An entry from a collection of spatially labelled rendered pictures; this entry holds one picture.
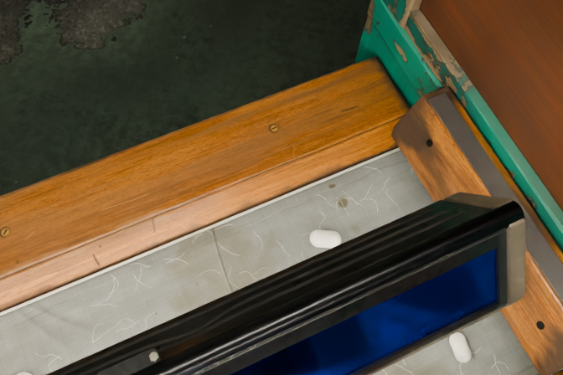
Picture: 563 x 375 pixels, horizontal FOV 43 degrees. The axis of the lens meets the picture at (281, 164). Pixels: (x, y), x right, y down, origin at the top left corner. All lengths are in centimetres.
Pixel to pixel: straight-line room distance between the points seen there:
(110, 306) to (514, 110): 46
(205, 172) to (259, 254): 11
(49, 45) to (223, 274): 121
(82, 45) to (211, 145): 110
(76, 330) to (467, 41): 50
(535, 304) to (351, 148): 27
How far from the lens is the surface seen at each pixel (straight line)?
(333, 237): 79
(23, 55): 191
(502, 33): 72
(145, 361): 39
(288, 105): 86
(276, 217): 82
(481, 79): 77
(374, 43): 92
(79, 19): 194
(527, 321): 75
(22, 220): 82
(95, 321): 79
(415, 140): 79
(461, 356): 79
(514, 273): 47
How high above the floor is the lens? 149
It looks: 62 degrees down
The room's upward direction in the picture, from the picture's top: 8 degrees clockwise
